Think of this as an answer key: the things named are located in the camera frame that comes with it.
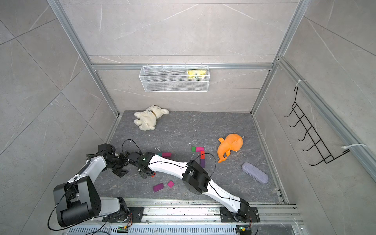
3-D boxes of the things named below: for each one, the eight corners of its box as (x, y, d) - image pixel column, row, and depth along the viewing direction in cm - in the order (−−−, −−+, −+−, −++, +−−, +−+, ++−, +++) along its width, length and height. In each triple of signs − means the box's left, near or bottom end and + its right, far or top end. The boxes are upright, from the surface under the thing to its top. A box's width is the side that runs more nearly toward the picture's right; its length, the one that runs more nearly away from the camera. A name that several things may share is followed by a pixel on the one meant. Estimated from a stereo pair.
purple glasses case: (239, 169, 91) (240, 167, 88) (242, 162, 94) (244, 160, 91) (264, 185, 85) (267, 183, 82) (267, 177, 88) (270, 175, 85)
